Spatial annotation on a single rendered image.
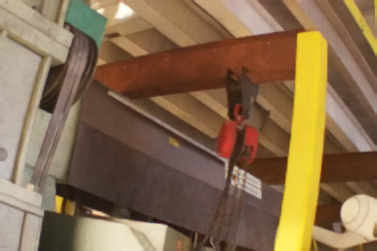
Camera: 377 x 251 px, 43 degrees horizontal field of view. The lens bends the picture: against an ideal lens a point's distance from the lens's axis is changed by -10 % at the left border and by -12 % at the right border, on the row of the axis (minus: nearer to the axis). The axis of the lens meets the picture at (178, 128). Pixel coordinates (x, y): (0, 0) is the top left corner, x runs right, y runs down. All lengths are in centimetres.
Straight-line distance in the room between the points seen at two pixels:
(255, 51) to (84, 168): 92
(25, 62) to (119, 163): 104
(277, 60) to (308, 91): 47
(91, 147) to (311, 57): 99
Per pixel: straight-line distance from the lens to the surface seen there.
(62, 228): 153
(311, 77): 188
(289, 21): 260
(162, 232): 154
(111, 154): 232
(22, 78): 142
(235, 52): 244
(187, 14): 258
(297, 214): 173
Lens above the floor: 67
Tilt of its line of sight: 18 degrees up
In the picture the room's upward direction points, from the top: 10 degrees clockwise
